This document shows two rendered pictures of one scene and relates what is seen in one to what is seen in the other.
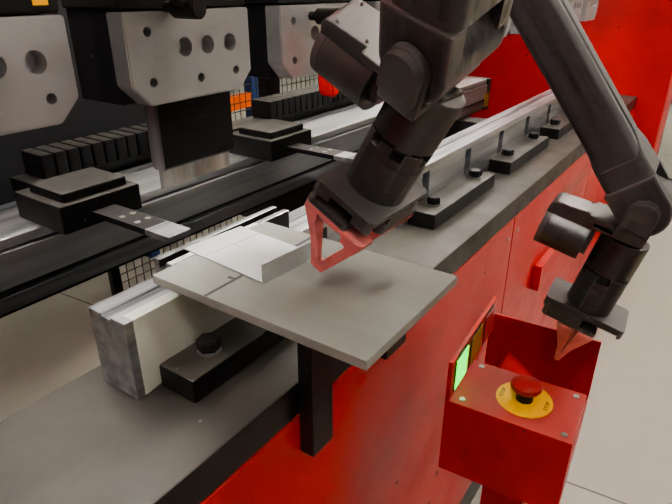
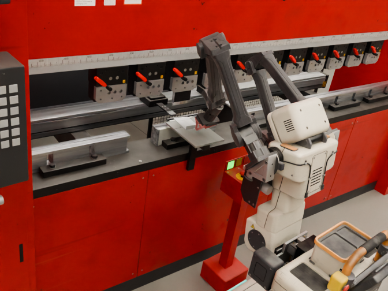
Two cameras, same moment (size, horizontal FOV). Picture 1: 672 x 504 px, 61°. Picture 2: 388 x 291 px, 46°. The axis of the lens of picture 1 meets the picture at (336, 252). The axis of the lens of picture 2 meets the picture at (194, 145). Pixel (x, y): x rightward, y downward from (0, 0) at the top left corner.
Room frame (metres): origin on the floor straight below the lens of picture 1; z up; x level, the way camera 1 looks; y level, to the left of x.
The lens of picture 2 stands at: (-1.46, -0.50, 2.06)
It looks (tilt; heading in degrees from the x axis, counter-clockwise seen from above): 29 degrees down; 15
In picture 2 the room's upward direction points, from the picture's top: 10 degrees clockwise
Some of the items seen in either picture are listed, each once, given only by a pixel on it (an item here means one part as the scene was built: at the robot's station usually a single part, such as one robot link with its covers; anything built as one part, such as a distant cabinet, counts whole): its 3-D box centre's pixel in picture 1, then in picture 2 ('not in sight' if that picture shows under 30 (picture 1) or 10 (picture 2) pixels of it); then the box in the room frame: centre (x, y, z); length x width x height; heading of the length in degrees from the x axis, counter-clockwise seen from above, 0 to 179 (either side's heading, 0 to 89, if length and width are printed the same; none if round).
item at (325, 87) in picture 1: (324, 53); not in sight; (0.70, 0.01, 1.20); 0.04 x 0.02 x 0.10; 55
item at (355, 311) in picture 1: (305, 279); (194, 131); (0.52, 0.03, 1.00); 0.26 x 0.18 x 0.01; 55
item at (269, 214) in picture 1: (228, 242); (183, 119); (0.64, 0.13, 0.98); 0.20 x 0.03 x 0.03; 145
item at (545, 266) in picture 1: (544, 267); not in sight; (1.36, -0.56, 0.58); 0.15 x 0.02 x 0.07; 145
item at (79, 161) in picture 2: not in sight; (74, 165); (0.08, 0.45, 0.89); 0.30 x 0.05 x 0.03; 145
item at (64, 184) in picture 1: (112, 207); (160, 103); (0.70, 0.29, 1.01); 0.26 x 0.12 x 0.05; 55
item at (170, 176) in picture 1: (192, 134); (181, 96); (0.61, 0.15, 1.13); 0.10 x 0.02 x 0.10; 145
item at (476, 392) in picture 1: (522, 395); (246, 178); (0.64, -0.26, 0.75); 0.20 x 0.16 x 0.18; 149
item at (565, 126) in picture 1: (563, 123); (344, 104); (1.73, -0.69, 0.89); 0.30 x 0.05 x 0.03; 145
